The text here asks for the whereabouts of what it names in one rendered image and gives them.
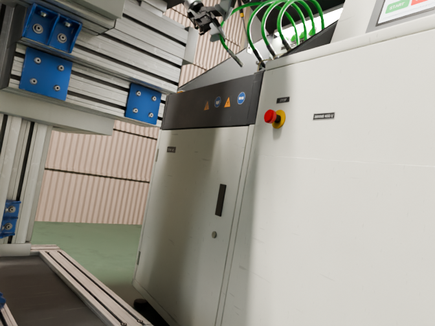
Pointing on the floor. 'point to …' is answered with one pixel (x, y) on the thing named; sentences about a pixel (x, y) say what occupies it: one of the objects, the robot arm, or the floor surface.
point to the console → (342, 189)
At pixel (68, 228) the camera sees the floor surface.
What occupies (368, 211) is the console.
